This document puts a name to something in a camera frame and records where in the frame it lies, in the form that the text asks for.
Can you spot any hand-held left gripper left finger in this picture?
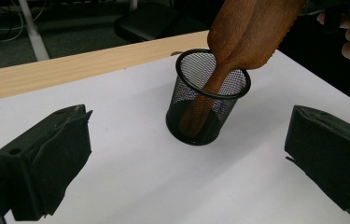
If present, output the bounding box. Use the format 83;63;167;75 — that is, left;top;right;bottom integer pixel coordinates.
0;105;93;222

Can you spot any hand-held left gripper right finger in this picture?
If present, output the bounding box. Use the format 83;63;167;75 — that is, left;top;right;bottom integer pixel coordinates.
284;105;350;220

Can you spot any brown wooden spatula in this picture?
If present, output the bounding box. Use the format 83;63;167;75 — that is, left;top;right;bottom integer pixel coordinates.
178;0;309;139

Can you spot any black mesh pen holder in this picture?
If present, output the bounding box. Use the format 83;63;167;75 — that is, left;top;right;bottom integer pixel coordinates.
165;49;252;147

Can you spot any black office chair base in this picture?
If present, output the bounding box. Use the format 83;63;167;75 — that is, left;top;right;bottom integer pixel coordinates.
114;3;208;44

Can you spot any white cable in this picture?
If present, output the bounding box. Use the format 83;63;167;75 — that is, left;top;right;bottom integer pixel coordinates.
0;0;48;43

